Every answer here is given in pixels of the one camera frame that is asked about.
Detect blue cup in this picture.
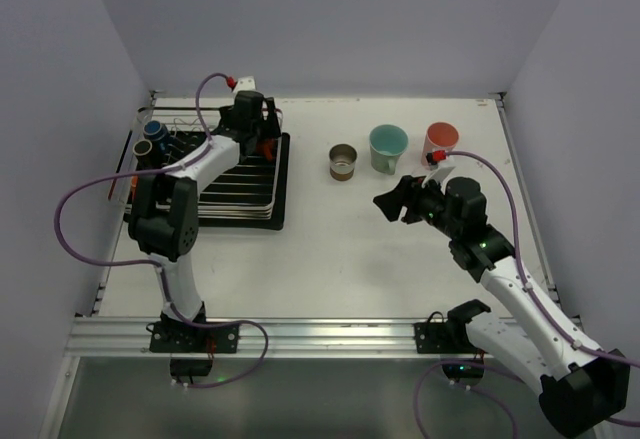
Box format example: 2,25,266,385
143,120,172,155

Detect aluminium rail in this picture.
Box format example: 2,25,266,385
490,92,562,308
64,317,421,359

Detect black drip tray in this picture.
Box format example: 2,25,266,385
154,129,291,231

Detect orange white-ringed cup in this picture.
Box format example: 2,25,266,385
256,139,276,161

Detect black cup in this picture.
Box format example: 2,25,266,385
133,139,163,170

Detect white brown cup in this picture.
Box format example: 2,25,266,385
329,144,358,181

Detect aluminium front rail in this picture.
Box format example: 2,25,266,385
64,317,421,359

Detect pink plastic cup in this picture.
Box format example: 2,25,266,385
421,122,459,167

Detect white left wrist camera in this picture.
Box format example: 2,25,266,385
232,76,256,95

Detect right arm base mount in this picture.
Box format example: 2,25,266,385
412,311,477,355

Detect aluminium right side rail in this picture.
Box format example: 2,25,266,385
490,92,562,308

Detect left black controller box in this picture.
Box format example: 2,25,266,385
169,359,213,383

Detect black controller box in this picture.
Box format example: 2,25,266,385
169,359,213,383
441,359,484,386

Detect metal wire dish rack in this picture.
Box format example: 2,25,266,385
136,107,290,230

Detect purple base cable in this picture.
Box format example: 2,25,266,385
172,319,271,390
414,361,524,439

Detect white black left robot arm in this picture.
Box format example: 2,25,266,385
128,90,282,328

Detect orange mug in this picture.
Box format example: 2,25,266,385
130,176,138,198

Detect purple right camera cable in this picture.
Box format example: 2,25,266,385
432,148,640,428

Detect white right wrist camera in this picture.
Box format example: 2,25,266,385
422,150,455,188

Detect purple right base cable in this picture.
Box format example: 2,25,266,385
414,361,524,439

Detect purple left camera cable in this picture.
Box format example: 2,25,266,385
53,73,236,268

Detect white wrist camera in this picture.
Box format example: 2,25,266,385
232,76,256,95
422,150,455,188

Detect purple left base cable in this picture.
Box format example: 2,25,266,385
172,319,271,390

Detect large green mug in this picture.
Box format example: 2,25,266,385
369,124,409,175

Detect right black controller box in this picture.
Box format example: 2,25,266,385
441,359,484,386

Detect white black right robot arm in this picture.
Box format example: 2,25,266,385
373,176,630,438

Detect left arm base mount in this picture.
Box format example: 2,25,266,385
146,315,240,354

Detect purple camera cable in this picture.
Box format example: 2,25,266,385
432,148,640,428
53,73,236,268

